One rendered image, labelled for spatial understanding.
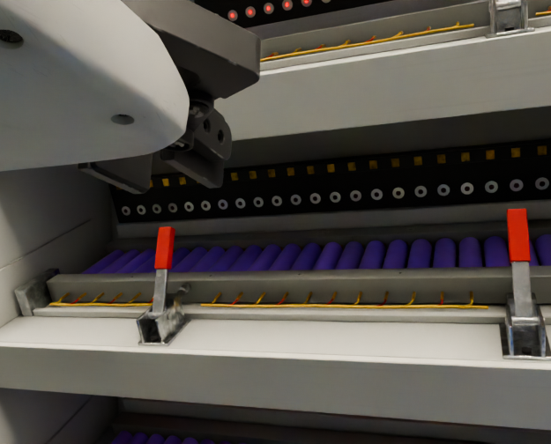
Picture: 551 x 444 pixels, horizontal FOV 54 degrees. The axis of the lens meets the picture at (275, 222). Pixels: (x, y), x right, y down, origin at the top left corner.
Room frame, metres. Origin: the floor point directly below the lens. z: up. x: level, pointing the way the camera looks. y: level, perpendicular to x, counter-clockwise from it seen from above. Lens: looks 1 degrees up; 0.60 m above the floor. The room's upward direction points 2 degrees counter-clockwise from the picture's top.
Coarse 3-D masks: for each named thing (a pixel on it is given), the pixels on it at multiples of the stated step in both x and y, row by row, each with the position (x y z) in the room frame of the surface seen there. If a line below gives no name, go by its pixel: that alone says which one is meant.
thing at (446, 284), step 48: (48, 288) 0.53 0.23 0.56; (96, 288) 0.51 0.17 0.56; (144, 288) 0.49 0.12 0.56; (192, 288) 0.47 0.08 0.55; (240, 288) 0.46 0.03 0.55; (288, 288) 0.44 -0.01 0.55; (336, 288) 0.43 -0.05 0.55; (384, 288) 0.42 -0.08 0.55; (432, 288) 0.40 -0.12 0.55; (480, 288) 0.39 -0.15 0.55
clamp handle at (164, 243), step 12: (168, 228) 0.44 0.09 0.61; (168, 240) 0.44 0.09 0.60; (156, 252) 0.44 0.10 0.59; (168, 252) 0.44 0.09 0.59; (156, 264) 0.44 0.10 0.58; (168, 264) 0.44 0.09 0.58; (156, 276) 0.44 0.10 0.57; (156, 288) 0.43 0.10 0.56; (156, 300) 0.43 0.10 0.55; (156, 312) 0.43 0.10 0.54
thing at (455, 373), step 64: (64, 256) 0.58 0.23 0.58; (0, 320) 0.50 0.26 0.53; (64, 320) 0.49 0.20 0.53; (128, 320) 0.47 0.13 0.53; (192, 320) 0.45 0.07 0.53; (256, 320) 0.43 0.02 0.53; (0, 384) 0.49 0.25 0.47; (64, 384) 0.46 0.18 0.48; (128, 384) 0.43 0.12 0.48; (192, 384) 0.41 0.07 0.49; (256, 384) 0.39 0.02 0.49; (320, 384) 0.38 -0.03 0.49; (384, 384) 0.36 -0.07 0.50; (448, 384) 0.34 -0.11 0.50; (512, 384) 0.33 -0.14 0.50
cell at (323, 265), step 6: (330, 246) 0.50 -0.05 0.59; (336, 246) 0.51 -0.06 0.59; (324, 252) 0.49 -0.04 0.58; (330, 252) 0.49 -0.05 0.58; (336, 252) 0.50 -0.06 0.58; (342, 252) 0.51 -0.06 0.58; (318, 258) 0.49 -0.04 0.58; (324, 258) 0.48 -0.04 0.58; (330, 258) 0.48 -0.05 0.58; (336, 258) 0.49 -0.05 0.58; (318, 264) 0.47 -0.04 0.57; (324, 264) 0.47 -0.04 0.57; (330, 264) 0.47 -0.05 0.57; (336, 264) 0.49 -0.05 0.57
